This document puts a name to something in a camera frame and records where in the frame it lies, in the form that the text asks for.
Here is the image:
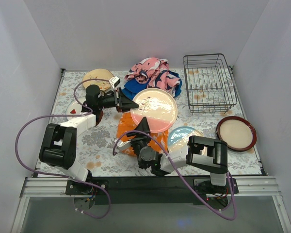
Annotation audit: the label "pink plate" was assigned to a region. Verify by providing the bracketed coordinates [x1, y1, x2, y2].
[130, 88, 178, 133]

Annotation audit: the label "yellow rimmed plate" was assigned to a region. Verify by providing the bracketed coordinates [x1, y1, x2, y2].
[83, 68, 113, 91]

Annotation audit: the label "white blue rimmed plate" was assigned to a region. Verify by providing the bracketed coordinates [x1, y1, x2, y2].
[66, 101, 82, 120]

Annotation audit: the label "blue and cream plate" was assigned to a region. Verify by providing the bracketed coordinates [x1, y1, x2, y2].
[167, 126, 204, 153]

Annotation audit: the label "brown rimmed cream plate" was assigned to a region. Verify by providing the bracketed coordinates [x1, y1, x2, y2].
[216, 116, 258, 152]

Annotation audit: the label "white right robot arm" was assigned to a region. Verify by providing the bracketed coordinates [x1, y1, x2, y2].
[126, 117, 228, 193]

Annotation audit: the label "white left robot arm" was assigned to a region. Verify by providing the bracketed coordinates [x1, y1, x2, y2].
[39, 84, 139, 194]

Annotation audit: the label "blue cloth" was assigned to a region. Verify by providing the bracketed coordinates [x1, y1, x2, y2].
[123, 70, 182, 100]

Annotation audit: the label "orange tie-dye folded shorts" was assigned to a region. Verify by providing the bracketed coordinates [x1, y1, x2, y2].
[116, 113, 168, 157]

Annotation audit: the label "floral table mat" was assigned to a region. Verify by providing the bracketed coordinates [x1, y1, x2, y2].
[52, 71, 262, 177]

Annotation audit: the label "pink navy patterned cloth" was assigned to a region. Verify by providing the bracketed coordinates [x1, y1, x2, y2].
[125, 57, 170, 82]

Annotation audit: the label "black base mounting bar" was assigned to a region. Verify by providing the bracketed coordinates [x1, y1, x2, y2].
[65, 175, 231, 205]

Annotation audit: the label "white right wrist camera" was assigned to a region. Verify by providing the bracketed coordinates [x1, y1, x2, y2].
[115, 140, 131, 151]

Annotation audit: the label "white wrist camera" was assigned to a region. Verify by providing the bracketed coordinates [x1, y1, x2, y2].
[115, 140, 131, 151]
[109, 76, 120, 90]

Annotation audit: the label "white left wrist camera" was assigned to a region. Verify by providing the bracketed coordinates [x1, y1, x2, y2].
[109, 76, 120, 90]

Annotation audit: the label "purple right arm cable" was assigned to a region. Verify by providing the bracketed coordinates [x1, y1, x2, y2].
[113, 130, 238, 221]

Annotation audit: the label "black wire dish rack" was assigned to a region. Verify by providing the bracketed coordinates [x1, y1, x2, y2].
[183, 53, 238, 114]

